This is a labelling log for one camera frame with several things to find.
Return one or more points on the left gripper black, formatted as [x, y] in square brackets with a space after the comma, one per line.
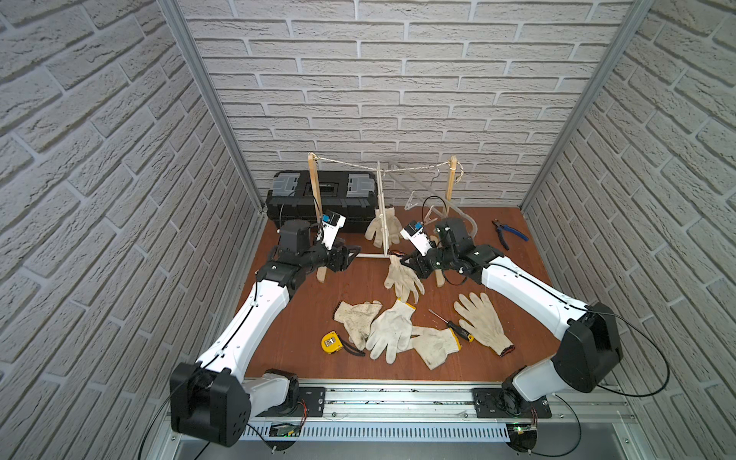
[336, 256]

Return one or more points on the white glove yellow cuff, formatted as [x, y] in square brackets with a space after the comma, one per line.
[390, 332]
[434, 346]

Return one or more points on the yellow tape measure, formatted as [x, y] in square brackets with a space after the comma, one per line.
[332, 343]

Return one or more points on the blue handled pliers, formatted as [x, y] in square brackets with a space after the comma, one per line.
[502, 228]

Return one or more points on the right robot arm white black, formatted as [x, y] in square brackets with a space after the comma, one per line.
[590, 344]

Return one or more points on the grey plastic clip hanger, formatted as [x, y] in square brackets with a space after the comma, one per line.
[412, 183]

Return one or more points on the white glove yellow cuff lower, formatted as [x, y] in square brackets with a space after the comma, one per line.
[434, 346]

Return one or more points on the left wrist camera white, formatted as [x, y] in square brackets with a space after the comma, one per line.
[330, 225]

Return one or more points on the wooden drying rack frame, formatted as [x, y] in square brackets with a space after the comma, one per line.
[455, 171]

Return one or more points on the white glove yellow cuff centre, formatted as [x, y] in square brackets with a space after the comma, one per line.
[390, 332]

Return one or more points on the white plastic clip hanger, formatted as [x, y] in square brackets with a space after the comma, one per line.
[382, 211]

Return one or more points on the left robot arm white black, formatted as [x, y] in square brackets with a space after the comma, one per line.
[210, 400]

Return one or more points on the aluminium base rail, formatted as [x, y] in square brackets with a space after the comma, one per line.
[425, 411]

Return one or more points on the white glove red cuff right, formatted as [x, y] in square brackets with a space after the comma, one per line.
[480, 319]

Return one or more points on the yellow black screwdriver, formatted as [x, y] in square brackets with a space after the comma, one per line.
[459, 331]

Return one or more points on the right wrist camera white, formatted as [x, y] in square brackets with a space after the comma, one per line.
[415, 233]

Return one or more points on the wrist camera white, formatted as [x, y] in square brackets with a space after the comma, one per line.
[415, 233]
[330, 225]

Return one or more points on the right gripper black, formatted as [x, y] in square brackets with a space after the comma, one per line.
[416, 261]

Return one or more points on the black plastic toolbox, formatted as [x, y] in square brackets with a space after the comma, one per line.
[350, 194]

